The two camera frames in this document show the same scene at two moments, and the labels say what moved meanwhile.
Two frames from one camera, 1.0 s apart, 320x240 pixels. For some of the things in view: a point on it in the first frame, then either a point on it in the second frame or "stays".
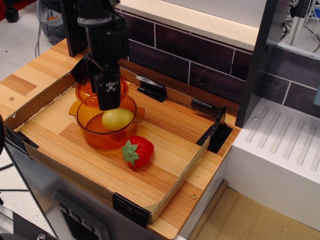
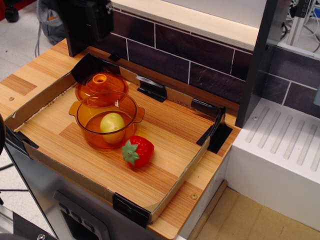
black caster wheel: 11,14 stays
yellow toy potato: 117,119 to 112,126
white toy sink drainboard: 274,159 stays
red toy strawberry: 137,151 stays
